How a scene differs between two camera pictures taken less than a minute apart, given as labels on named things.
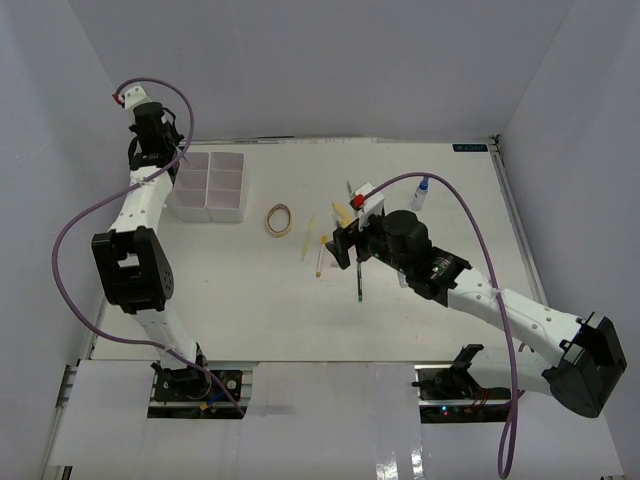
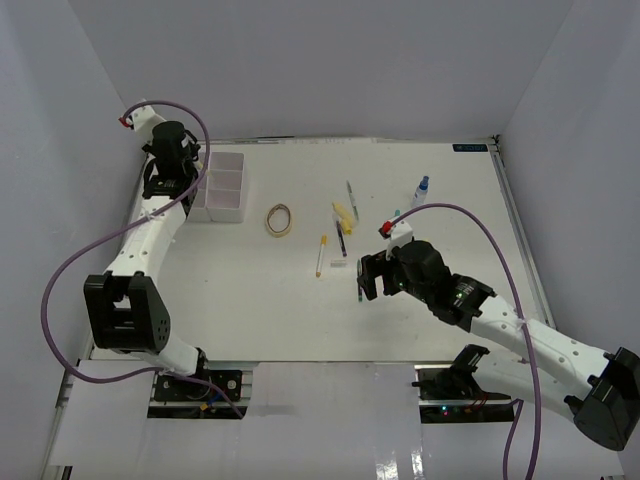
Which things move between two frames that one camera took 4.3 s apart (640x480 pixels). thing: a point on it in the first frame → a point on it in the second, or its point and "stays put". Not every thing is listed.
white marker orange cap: x=324 y=241 stays put
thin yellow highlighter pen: x=308 y=238 → x=200 y=166
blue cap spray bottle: x=420 y=193 stays put
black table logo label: x=470 y=147 stays put
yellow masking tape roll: x=275 y=208 stays put
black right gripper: x=352 y=236 → x=374 y=266
